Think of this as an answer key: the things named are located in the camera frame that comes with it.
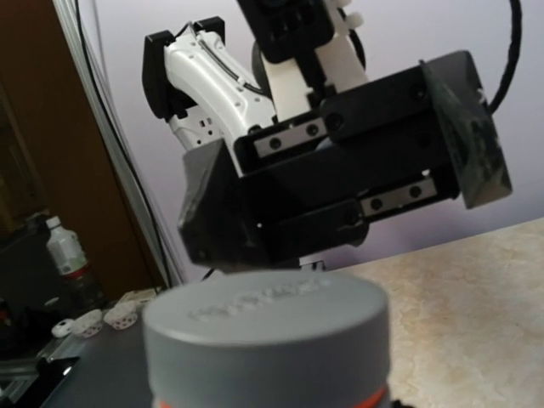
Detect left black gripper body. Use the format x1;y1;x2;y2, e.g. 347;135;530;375
234;66;460;266

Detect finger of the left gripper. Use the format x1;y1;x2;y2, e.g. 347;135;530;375
419;51;513;209
178;139;266;272

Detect orange pill bottle grey cap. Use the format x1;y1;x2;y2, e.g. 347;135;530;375
143;271;393;407

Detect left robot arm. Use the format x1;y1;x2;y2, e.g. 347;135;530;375
142;18;513;272

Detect white bottle red band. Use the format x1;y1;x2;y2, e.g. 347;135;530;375
46;217;107;314

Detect patterned paper cupcake liner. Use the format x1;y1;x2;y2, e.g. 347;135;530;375
71;309;103;338

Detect small white round object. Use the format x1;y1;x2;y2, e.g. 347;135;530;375
51;319;75;339

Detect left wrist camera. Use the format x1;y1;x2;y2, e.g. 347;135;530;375
238;1;369;122

